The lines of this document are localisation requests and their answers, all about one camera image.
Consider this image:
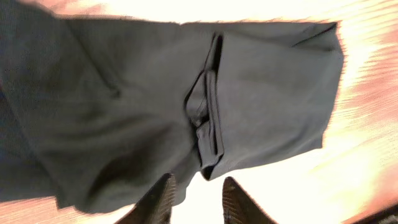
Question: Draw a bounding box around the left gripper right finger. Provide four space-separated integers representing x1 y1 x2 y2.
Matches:
222 177 277 224

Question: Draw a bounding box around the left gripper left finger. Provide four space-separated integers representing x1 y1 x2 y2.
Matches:
115 174 176 224

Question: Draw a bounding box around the black polo shirt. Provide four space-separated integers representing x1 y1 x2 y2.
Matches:
1 1 343 213

